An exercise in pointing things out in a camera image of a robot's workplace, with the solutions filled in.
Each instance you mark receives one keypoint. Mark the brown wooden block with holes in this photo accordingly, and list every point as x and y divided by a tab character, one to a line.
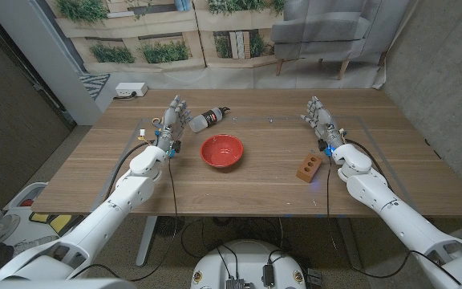
308	168

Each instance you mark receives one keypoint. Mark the white power strip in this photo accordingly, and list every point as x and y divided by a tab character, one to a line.
130	88

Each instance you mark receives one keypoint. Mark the printed backdrop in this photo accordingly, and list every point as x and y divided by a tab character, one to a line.
231	44

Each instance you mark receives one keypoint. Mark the white robot torso edge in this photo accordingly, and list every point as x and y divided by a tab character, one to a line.
54	284

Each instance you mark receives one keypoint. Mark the white bin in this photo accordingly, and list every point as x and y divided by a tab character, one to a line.
28	192

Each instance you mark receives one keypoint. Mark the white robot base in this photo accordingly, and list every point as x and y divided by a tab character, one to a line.
247	261

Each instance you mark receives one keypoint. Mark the white table leg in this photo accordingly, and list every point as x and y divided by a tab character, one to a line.
147	241

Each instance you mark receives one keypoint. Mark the red bowl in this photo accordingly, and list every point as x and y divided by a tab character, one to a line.
221	151

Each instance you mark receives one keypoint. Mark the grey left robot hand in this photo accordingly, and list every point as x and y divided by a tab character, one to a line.
168	120

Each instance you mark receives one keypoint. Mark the small black box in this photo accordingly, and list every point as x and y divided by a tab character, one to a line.
314	277

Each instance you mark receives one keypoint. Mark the dark grey table leg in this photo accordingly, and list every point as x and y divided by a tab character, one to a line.
349	245

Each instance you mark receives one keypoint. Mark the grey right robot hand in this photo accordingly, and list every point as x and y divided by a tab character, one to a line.
324	122

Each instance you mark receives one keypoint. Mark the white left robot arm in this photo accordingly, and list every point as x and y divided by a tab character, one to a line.
106	212

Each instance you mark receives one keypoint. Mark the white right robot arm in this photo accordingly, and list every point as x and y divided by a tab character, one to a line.
379	196

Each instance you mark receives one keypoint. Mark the black floor fan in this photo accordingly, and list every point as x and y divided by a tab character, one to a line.
168	225

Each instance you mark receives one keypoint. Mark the clear squeeze bottle black label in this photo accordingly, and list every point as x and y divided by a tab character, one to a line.
205	119

